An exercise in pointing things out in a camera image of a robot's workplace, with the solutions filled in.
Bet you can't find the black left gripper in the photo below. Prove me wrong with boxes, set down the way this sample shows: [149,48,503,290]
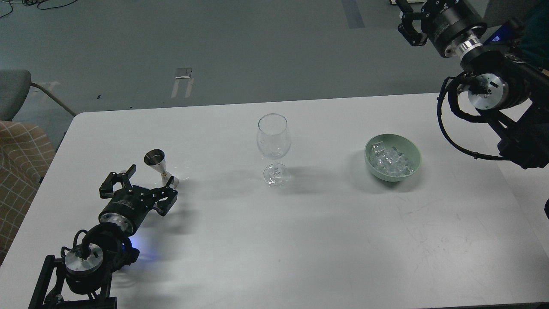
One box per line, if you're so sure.
[99,164,178,236]

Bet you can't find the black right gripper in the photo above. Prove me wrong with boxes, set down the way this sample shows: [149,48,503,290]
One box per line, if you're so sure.
[396,0,488,58]

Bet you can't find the steel cocktail jigger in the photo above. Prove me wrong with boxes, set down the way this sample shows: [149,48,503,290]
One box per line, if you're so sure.
[143,149,179,189]

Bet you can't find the clear ice cubes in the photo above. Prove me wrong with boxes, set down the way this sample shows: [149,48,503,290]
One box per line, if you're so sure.
[369,141,414,177]

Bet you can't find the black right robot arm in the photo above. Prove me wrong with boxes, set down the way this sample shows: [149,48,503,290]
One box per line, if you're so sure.
[396,0,549,170]

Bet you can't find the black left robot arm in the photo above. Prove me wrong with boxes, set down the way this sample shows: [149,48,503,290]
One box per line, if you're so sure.
[29,165,179,309]

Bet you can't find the clear wine glass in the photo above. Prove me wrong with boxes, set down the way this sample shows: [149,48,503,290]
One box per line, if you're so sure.
[256,113,291,186]

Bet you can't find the checkered beige cushion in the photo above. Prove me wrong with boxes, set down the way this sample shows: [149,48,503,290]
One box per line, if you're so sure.
[0,121,56,262]

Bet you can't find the person in dark clothes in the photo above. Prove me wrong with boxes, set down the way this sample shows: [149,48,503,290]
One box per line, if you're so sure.
[510,0,549,71]

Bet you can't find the green bowl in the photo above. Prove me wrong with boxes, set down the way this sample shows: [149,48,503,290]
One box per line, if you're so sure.
[363,133,422,182]

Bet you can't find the grey chair left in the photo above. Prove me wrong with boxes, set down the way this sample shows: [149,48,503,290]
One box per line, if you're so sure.
[0,69,77,121]

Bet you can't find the black floor cables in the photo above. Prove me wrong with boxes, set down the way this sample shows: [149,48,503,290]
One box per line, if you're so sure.
[0,0,78,18]

